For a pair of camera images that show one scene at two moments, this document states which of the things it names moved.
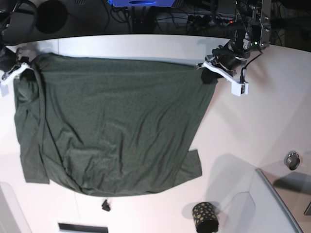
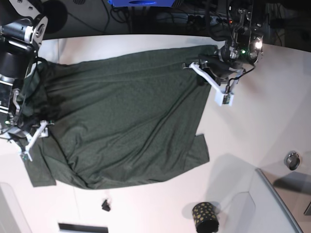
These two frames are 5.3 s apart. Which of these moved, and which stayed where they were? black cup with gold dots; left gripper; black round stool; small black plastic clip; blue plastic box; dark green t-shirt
Moved: left gripper; dark green t-shirt
Stayed: blue plastic box; small black plastic clip; black round stool; black cup with gold dots
